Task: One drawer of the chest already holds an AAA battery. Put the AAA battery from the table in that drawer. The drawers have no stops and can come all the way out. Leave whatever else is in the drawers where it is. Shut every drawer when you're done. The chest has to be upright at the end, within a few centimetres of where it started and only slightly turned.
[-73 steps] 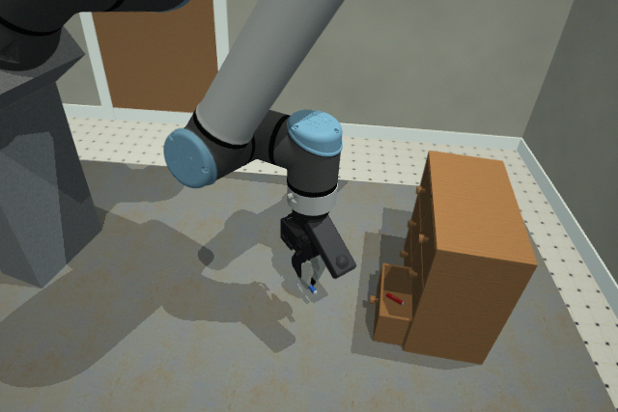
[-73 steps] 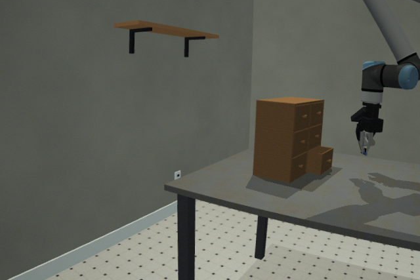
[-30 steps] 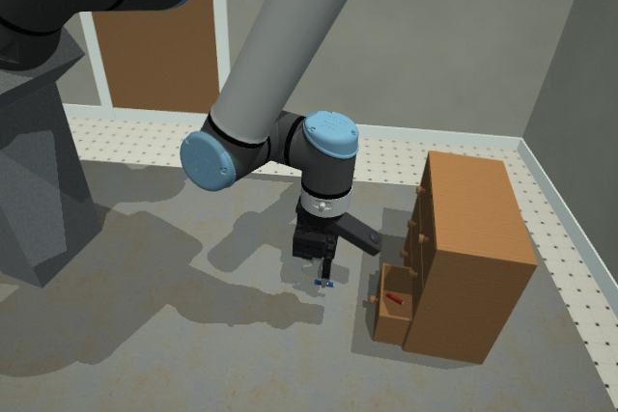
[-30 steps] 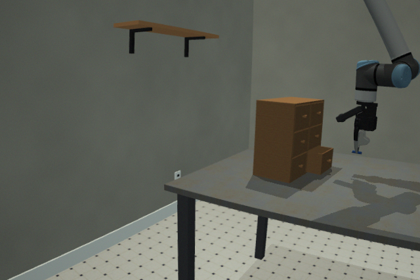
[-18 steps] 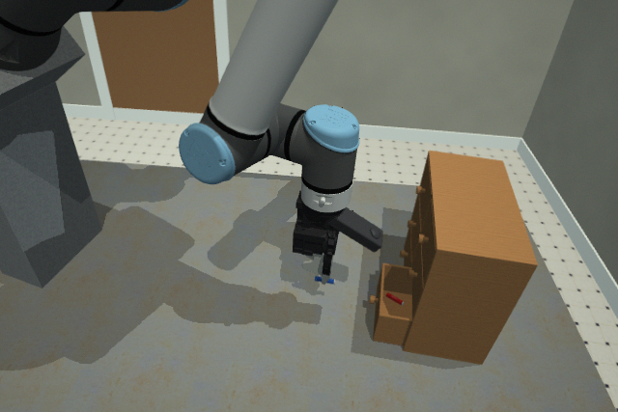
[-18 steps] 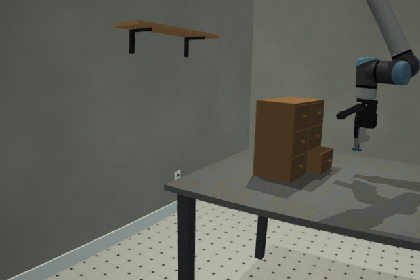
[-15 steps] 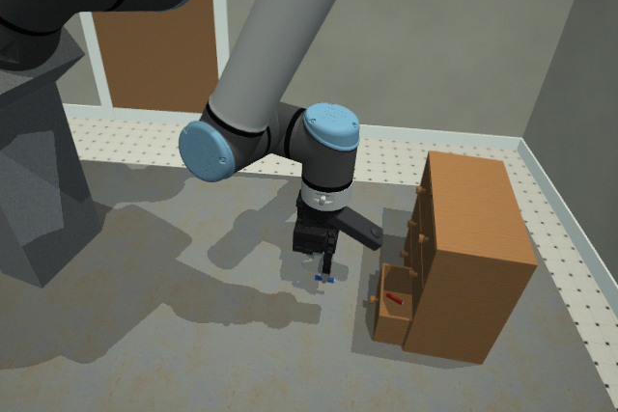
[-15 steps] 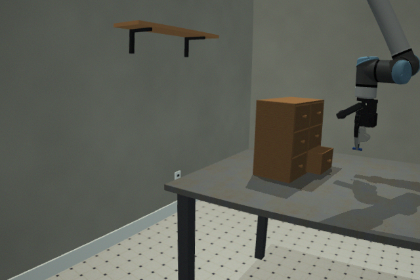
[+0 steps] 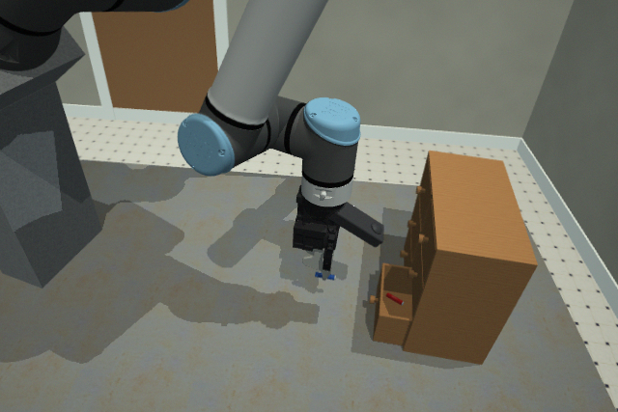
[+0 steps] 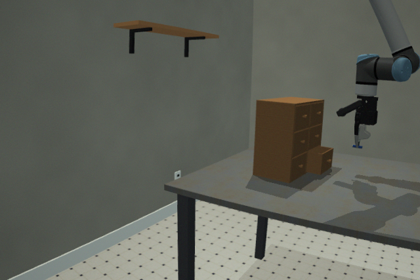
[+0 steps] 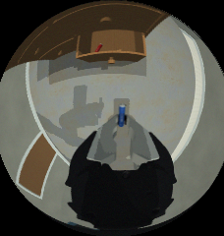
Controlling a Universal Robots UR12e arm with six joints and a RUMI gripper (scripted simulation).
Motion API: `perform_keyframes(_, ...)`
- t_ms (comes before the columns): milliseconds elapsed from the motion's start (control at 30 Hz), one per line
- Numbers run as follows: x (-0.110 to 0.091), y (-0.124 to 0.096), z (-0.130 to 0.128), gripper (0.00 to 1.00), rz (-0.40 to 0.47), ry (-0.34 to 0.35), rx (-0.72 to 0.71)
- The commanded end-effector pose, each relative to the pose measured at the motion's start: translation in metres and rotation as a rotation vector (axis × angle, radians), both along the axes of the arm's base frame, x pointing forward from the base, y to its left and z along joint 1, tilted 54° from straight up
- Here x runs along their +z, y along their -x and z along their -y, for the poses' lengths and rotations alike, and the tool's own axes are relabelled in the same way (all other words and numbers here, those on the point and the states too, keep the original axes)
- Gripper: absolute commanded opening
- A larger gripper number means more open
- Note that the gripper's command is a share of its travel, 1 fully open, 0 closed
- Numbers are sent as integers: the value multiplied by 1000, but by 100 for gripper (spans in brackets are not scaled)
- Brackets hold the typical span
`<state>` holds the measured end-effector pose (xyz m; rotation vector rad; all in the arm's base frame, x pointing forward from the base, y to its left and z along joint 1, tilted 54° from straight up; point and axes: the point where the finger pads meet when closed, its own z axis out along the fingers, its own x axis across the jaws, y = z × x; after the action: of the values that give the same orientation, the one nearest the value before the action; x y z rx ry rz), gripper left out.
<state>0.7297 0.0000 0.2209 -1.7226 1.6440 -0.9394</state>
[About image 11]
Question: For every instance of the blue battery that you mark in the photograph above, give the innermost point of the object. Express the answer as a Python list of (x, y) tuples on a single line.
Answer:
[(122, 114)]

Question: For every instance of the brown wooden chest of drawers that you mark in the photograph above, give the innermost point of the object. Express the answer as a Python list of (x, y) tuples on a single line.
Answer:
[(152, 27)]

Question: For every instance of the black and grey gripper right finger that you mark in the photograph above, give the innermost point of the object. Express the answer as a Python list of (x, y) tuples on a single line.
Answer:
[(146, 148)]

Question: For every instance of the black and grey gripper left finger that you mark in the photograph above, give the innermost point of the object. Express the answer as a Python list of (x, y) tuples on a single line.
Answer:
[(98, 148)]

